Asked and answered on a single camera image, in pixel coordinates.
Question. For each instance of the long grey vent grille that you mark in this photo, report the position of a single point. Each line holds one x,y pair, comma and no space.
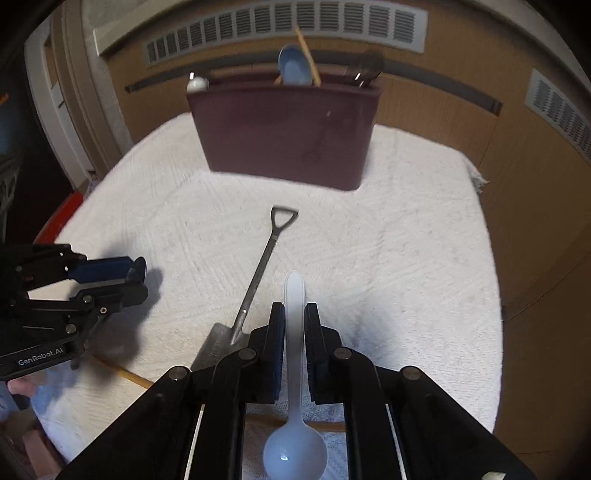
286,23

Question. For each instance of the red object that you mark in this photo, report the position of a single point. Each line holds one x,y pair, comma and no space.
64,217

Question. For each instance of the white textured tablecloth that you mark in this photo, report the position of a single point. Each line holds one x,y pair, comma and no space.
392,277

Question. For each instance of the short grey vent grille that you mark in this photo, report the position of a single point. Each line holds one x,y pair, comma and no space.
561,113

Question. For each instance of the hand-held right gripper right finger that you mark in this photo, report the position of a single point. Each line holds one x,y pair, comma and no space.
315,369

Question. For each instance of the light stone countertop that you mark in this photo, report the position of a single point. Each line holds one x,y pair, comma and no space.
117,37

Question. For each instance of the maroon utensil holder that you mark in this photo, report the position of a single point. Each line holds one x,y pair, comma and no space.
286,134

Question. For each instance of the white round-headed utensil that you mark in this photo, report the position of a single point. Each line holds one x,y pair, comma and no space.
197,83

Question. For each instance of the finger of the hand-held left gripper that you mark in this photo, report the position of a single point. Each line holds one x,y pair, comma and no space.
106,270
115,297

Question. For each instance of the blue spoon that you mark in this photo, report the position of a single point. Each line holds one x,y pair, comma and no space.
295,67

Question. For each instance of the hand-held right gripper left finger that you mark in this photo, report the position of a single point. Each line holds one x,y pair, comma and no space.
276,369

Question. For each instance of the white plastic spoon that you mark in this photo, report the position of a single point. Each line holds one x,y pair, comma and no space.
294,323

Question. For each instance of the shovel-shaped metal spoon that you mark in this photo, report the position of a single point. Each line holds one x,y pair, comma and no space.
258,272

